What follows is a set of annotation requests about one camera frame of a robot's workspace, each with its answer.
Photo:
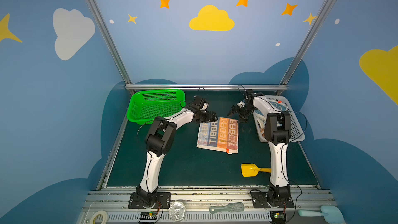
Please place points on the white tape roll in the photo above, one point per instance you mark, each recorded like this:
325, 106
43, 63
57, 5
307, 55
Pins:
99, 217

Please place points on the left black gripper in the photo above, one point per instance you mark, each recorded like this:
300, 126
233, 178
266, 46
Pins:
208, 116

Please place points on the aluminium front rail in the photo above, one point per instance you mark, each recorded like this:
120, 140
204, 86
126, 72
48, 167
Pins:
198, 200

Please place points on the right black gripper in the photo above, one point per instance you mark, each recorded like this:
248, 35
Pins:
240, 111

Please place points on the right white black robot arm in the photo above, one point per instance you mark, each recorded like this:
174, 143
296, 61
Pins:
277, 132

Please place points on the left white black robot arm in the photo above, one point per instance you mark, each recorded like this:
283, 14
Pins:
159, 141

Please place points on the clear round lid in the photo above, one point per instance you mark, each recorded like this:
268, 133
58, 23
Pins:
177, 211

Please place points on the striped rabbit text towel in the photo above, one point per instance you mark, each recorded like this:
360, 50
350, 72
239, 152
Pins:
221, 135

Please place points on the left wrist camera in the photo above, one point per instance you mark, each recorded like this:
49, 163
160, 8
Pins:
199, 104

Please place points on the teal owl pattern towel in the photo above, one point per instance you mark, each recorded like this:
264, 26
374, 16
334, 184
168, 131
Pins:
279, 105

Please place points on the grey plastic basket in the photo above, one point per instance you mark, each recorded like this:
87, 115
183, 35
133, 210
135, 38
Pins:
297, 133

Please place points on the yellow toy shovel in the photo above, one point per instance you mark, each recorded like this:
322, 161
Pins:
252, 170

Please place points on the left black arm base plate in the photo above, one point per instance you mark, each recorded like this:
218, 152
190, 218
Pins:
162, 199

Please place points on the right small circuit board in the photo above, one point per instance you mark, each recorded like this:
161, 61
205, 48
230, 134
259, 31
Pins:
278, 217

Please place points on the green plastic basket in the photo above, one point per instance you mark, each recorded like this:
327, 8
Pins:
144, 106

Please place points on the aluminium frame post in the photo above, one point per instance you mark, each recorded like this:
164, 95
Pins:
309, 38
101, 24

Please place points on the aluminium left frame post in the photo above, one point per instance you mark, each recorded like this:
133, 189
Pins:
101, 24

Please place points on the grey green brush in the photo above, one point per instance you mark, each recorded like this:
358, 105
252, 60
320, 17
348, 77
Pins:
230, 208

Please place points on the aluminium rear frame bar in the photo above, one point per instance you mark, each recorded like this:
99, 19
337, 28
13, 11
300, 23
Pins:
206, 87

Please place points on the small circuit board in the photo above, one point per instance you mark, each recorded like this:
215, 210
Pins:
278, 217
147, 218

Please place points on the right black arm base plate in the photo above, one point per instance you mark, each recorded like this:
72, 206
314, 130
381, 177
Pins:
260, 200

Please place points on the aluminium right frame post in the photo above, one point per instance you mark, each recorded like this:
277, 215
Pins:
309, 38

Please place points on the left small circuit board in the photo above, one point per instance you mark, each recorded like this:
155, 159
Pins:
147, 218

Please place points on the mint green spatula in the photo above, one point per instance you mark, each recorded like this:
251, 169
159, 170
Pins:
331, 214

